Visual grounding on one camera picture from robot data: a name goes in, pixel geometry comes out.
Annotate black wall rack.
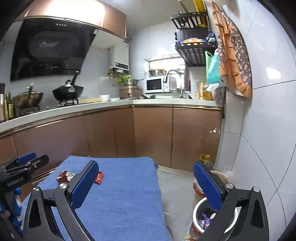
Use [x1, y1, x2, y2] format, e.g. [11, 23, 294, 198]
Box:
[171, 11, 217, 67]

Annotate brown orange floral apron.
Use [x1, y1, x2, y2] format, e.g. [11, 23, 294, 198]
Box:
[212, 2, 252, 98]

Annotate copper rice cooker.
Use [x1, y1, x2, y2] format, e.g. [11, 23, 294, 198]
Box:
[119, 85, 142, 99]

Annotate blue white gloved left hand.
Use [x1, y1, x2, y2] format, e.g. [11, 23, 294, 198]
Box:
[1, 187, 24, 237]

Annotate red snack wrapper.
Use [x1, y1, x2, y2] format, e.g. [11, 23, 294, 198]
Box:
[94, 172, 104, 185]

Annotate blue towel table cover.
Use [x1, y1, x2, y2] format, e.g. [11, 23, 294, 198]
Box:
[21, 155, 173, 241]

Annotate dark red foil wrapper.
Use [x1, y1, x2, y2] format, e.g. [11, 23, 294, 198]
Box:
[56, 171, 75, 183]

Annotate teal plastic bag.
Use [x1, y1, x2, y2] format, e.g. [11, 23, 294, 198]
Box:
[205, 49, 220, 84]

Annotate white water heater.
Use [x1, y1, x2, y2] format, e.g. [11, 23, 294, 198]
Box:
[109, 42, 129, 71]

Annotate chrome sink faucet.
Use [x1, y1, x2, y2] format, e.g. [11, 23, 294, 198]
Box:
[163, 69, 185, 98]

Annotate green potted plant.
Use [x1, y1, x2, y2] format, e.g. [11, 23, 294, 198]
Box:
[118, 74, 132, 83]

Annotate dark sauce bottles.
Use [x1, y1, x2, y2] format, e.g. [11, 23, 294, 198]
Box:
[4, 91, 14, 121]

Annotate brown kitchen cabinets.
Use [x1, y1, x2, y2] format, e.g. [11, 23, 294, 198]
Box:
[1, 104, 222, 175]

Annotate white microwave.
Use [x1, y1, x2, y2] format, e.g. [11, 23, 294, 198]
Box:
[143, 75, 165, 94]

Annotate white rimmed trash bin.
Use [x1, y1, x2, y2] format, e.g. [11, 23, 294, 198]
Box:
[190, 197, 241, 240]

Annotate purple candy wrapper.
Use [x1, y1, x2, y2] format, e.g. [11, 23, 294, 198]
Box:
[198, 213, 212, 230]

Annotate black wok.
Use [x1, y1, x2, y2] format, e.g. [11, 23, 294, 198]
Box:
[52, 73, 84, 102]

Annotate black range hood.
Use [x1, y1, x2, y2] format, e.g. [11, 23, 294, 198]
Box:
[11, 18, 99, 82]

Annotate cooking oil bottle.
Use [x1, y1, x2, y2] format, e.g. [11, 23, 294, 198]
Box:
[200, 154, 214, 170]

